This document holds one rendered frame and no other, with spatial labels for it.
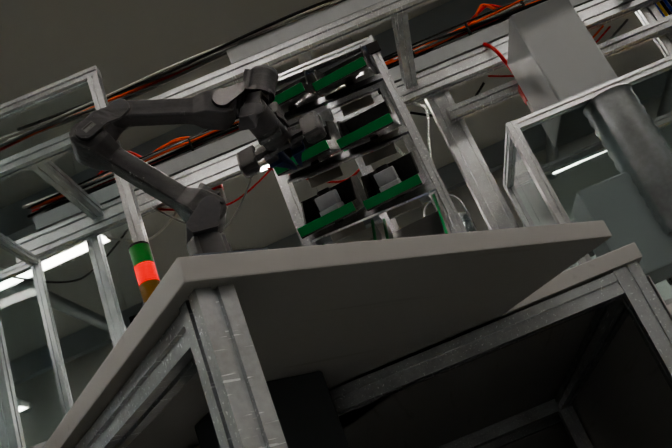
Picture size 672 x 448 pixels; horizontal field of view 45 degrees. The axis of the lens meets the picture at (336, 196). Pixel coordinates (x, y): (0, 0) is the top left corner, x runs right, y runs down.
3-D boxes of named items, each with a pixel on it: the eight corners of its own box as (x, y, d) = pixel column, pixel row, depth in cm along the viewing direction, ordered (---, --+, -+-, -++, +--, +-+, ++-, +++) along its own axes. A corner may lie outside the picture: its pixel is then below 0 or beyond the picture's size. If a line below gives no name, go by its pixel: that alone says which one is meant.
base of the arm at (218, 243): (205, 262, 135) (195, 231, 138) (191, 281, 139) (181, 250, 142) (242, 259, 139) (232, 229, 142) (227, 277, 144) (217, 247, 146)
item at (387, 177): (403, 191, 172) (388, 161, 172) (385, 200, 173) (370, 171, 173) (406, 189, 180) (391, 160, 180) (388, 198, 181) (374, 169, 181)
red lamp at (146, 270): (155, 276, 193) (149, 258, 195) (135, 284, 193) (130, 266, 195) (162, 282, 198) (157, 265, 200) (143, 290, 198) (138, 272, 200)
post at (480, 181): (593, 369, 262) (422, 40, 321) (567, 380, 262) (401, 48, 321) (591, 372, 266) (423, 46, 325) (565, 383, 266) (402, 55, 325)
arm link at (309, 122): (309, 111, 155) (301, 90, 159) (225, 157, 158) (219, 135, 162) (327, 136, 161) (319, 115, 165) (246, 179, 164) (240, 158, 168)
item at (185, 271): (184, 282, 81) (177, 256, 82) (1, 526, 143) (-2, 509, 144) (613, 236, 122) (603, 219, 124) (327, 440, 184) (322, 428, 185)
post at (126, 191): (197, 422, 182) (96, 73, 224) (185, 427, 182) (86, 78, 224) (202, 424, 185) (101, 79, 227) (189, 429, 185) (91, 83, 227)
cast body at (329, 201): (343, 216, 172) (328, 186, 172) (325, 225, 173) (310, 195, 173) (350, 211, 180) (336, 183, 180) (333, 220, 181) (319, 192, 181)
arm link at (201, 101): (74, 138, 143) (74, 89, 148) (80, 163, 150) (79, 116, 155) (241, 130, 149) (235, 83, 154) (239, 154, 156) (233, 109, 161)
